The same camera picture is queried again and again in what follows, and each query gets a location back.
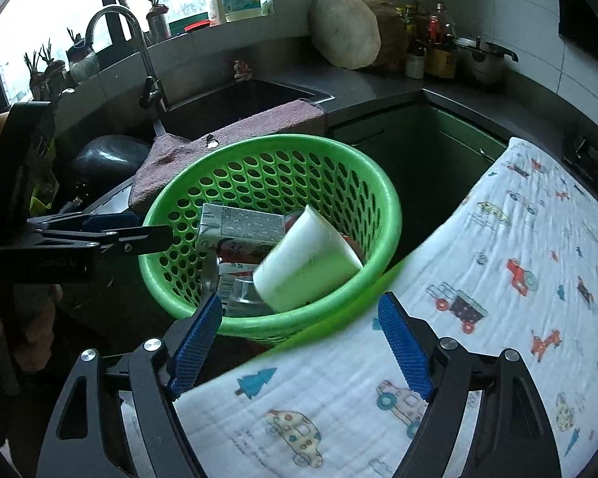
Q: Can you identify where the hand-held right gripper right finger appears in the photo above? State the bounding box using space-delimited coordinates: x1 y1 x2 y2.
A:
377 291 563 478

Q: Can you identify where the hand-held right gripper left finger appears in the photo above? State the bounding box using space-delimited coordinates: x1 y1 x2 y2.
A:
37 293 223 478

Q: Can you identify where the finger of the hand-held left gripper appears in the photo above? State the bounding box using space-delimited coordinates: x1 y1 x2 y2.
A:
35 226 173 256
27 213 143 232

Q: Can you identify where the white drink carton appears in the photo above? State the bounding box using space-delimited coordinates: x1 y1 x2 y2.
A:
196 203 287 266

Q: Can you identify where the white paper cup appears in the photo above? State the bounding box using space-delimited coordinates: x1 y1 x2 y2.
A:
252 204 364 312

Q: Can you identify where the green plastic basket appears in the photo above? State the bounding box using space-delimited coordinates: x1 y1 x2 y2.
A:
138 133 403 344

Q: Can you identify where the person's left hand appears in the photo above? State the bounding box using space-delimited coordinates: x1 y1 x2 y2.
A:
10 283 64 373

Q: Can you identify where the yellow plastic basket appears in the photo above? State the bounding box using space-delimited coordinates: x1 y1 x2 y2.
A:
30 142 59 212

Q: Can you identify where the black wok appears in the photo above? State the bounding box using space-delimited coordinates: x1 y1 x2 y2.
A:
66 134 153 195

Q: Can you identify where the potted sprouting plant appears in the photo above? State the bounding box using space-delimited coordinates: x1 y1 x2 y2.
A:
66 27 101 85
24 42 67 103

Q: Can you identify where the kitchen sink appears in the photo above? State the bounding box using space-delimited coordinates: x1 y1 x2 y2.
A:
152 78 336 143

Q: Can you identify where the steel faucet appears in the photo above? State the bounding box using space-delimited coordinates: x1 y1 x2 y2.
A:
86 5 169 136

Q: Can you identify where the mauve towel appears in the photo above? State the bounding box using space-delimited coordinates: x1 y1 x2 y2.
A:
128 98 328 216

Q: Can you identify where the window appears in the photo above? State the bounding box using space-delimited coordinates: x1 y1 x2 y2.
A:
0 0 272 105

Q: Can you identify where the jar with sprouting plant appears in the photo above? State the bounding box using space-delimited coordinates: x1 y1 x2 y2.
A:
146 0 173 41

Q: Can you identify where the red lidded box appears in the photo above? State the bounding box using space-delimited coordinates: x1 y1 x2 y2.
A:
169 17 212 35

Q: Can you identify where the dark kitchen counter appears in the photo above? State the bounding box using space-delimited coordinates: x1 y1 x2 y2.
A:
55 57 598 240

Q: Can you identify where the steel pressure cooker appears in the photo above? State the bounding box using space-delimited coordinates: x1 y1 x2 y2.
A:
453 36 520 89

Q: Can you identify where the round wooden chopping block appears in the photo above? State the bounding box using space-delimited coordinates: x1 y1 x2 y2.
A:
308 0 409 71

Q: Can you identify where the group of condiment bottles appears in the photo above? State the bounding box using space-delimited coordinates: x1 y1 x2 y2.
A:
396 0 459 80

